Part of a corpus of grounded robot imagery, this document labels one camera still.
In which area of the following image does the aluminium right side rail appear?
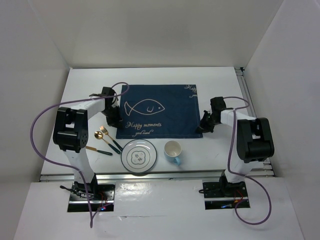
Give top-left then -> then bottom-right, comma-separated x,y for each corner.
234,67 -> 274,177

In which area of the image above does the gold fork green handle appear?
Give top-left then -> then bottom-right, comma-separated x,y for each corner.
99,125 -> 123,152

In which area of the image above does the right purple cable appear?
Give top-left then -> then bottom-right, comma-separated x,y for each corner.
223,96 -> 272,226

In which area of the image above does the aluminium front rail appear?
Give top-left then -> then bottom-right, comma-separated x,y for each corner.
38,169 -> 276,182

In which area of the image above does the gold knife green handle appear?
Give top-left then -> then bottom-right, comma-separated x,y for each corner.
85,146 -> 113,156

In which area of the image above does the aluminium rail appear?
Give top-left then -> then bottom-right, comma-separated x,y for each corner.
38,169 -> 276,182
234,67 -> 274,177

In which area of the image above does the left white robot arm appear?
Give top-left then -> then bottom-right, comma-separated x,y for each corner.
53,87 -> 122,200

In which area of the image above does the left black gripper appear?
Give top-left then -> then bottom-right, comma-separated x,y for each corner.
100,105 -> 122,130

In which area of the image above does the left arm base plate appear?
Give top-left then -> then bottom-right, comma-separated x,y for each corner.
59,183 -> 116,213

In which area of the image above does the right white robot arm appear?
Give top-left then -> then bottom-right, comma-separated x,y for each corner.
195,96 -> 275,196

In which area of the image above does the white and blue mug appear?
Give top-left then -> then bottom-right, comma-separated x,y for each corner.
164,140 -> 182,166

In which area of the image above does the white plate green rim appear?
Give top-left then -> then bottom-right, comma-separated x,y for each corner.
120,139 -> 158,175

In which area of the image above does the gold spoon green handle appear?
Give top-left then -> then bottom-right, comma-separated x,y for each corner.
94,131 -> 121,154

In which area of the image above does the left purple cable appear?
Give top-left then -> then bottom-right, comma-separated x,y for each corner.
29,81 -> 130,229

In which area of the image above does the purple cable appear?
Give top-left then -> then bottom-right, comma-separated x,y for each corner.
29,81 -> 130,229
223,96 -> 272,226

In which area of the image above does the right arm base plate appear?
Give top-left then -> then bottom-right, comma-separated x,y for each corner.
198,176 -> 250,210

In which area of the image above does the dark blue fish placemat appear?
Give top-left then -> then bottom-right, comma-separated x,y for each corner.
116,84 -> 203,139

